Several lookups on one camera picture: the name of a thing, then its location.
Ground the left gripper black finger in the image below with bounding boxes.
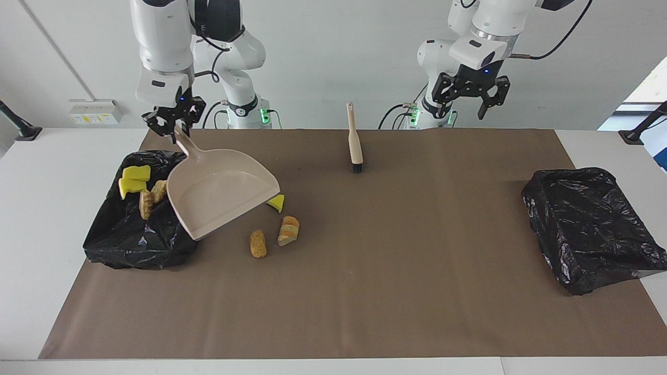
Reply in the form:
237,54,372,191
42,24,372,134
431,72,462,108
477,76,511,121

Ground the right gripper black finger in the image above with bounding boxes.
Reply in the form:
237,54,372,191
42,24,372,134
141,106,176,138
180,98,207,138

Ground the green and yellow sponge piece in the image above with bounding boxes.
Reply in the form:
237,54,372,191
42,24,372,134
118,178,148,201

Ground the beige plastic dustpan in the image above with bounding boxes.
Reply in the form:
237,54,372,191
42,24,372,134
166,125,281,241

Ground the beige brush with black bristles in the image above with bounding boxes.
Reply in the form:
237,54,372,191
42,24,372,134
347,102,364,174

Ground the black plastic lined bin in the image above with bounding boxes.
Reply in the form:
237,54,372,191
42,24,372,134
521,167,667,296
83,150,210,270

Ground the black clamp stand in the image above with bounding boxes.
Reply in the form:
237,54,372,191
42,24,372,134
619,101,667,145
0,100,42,141

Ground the bright window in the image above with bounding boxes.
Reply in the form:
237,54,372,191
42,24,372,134
598,55,667,131

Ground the brown paper table mat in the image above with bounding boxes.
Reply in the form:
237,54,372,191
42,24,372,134
39,129,667,360

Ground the black right base cable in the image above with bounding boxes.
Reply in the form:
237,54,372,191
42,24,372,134
202,101,230,129

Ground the black base cable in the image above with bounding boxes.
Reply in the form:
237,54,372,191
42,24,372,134
202,101,230,129
378,83,433,129

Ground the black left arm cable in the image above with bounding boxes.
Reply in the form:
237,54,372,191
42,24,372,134
508,0,595,60

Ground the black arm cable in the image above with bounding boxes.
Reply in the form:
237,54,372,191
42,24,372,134
508,0,595,60
194,21,231,84

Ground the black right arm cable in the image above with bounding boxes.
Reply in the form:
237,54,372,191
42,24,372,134
194,21,231,84

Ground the black left base cable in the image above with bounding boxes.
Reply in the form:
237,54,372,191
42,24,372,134
378,83,433,129

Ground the white wall outlet box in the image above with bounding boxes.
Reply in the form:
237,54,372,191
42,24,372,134
69,99,126,126

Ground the white wall cable duct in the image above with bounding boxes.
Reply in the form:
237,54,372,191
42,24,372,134
20,0,97,102

